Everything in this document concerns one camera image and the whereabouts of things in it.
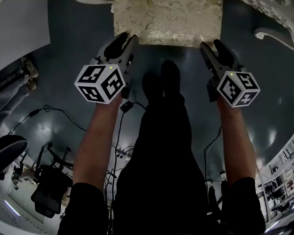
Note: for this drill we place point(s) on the white ornate dressing table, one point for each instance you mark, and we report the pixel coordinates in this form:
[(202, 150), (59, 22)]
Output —
[(272, 1)]

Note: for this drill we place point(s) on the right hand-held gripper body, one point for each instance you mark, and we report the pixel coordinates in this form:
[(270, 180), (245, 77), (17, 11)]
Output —
[(237, 89)]

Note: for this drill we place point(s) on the person's black shoe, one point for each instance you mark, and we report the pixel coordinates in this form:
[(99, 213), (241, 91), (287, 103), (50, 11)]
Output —
[(152, 87), (171, 75)]

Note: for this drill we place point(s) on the person's black clothing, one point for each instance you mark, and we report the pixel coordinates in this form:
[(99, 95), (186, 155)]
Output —
[(161, 155)]

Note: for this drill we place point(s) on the white equipment shelf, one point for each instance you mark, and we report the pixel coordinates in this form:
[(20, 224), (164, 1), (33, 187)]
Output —
[(281, 187)]

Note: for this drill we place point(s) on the person's right forearm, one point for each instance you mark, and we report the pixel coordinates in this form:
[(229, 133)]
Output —
[(237, 143)]

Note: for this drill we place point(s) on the cream upholstered stool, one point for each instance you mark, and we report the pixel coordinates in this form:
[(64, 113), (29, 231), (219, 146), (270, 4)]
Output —
[(166, 16)]

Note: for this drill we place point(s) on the white power strip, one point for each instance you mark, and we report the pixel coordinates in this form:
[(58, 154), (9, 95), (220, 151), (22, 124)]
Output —
[(123, 155)]

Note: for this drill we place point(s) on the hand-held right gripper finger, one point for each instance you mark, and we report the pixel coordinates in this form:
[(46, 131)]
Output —
[(224, 55), (209, 57)]

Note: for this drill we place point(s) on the person's left forearm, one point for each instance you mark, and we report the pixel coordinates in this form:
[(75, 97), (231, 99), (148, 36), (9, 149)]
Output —
[(95, 143)]

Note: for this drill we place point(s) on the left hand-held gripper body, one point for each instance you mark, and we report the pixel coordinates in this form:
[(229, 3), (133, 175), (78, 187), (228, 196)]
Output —
[(98, 84)]

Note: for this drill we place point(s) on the person's right black shoe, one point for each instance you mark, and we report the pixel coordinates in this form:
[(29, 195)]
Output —
[(171, 75)]

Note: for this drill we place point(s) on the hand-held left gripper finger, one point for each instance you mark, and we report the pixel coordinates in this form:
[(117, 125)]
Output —
[(112, 49), (131, 50)]

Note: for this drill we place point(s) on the black office chair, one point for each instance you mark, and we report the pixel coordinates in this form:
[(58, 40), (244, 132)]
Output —
[(49, 187)]

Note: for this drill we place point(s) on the black chair with grey rim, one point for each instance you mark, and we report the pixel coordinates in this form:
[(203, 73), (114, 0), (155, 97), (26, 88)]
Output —
[(7, 153)]

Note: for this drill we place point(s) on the person's left black shoe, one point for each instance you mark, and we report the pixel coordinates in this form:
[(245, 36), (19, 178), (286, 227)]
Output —
[(152, 87)]

